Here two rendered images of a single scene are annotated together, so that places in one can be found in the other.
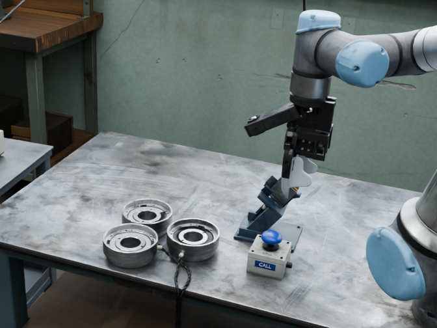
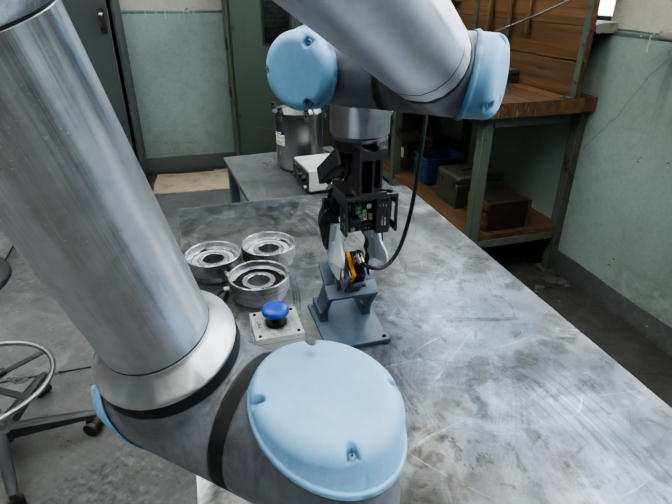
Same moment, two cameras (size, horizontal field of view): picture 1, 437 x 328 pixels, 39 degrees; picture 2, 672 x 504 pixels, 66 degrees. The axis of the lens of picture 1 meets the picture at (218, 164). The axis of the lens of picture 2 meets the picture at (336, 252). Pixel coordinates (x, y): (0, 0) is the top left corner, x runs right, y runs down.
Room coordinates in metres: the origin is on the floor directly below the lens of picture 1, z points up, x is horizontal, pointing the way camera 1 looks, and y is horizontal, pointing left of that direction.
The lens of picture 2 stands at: (0.73, -0.69, 1.29)
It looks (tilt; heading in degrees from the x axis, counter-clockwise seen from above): 28 degrees down; 57
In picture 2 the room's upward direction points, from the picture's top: straight up
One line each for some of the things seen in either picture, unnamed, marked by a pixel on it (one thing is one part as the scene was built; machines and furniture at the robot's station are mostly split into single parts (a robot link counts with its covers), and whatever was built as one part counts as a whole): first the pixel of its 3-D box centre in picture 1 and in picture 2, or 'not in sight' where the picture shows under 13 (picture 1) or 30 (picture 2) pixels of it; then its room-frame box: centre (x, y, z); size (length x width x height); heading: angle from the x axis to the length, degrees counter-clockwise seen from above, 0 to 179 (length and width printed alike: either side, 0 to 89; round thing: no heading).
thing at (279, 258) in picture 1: (272, 256); (277, 336); (0.99, -0.12, 0.82); 0.08 x 0.07 x 0.05; 74
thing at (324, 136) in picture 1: (308, 125); (361, 183); (1.10, -0.17, 1.06); 0.09 x 0.08 x 0.12; 74
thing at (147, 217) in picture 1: (147, 218); (268, 252); (1.10, 0.14, 0.82); 0.10 x 0.10 x 0.04
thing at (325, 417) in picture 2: not in sight; (321, 443); (0.87, -0.43, 0.97); 0.13 x 0.12 x 0.14; 120
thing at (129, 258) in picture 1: (130, 246); (213, 262); (0.99, 0.16, 0.82); 0.10 x 0.10 x 0.04
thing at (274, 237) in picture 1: (270, 245); (276, 319); (0.99, -0.11, 0.85); 0.04 x 0.04 x 0.05
